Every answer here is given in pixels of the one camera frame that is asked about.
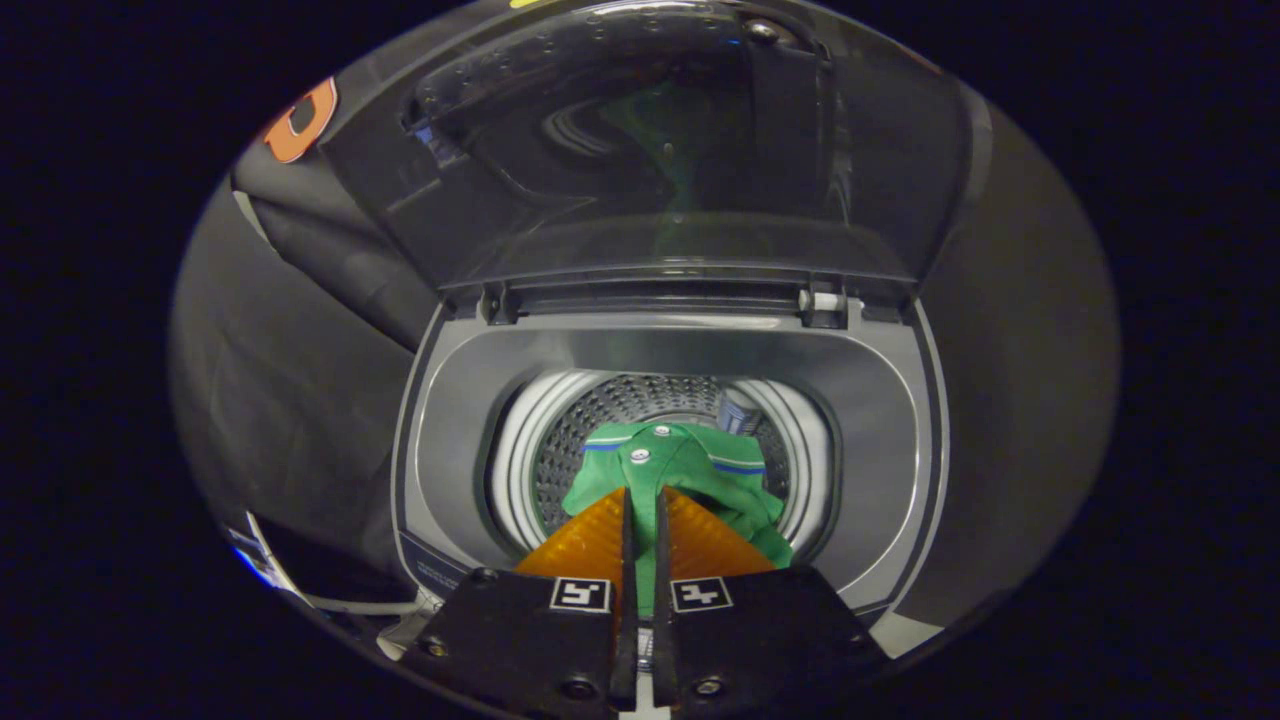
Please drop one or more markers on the green polo shirt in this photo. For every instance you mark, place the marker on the green polo shirt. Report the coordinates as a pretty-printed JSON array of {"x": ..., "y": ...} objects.
[{"x": 680, "y": 465}]

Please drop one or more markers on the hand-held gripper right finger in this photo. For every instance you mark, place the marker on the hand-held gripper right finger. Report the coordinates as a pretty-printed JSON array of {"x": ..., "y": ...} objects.
[{"x": 660, "y": 600}]

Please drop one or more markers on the dark transparent washing machine lid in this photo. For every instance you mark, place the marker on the dark transparent washing machine lid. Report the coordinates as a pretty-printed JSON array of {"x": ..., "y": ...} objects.
[{"x": 700, "y": 250}]

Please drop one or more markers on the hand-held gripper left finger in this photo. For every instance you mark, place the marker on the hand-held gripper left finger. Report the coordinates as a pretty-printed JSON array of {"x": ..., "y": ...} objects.
[{"x": 625, "y": 600}]

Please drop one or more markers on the grey top-load washing machine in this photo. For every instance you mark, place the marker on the grey top-load washing machine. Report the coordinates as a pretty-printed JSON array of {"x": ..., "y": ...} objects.
[{"x": 870, "y": 420}]

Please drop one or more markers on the black backdrop cloth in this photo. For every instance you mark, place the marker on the black backdrop cloth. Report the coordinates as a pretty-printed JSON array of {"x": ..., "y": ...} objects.
[{"x": 280, "y": 380}]

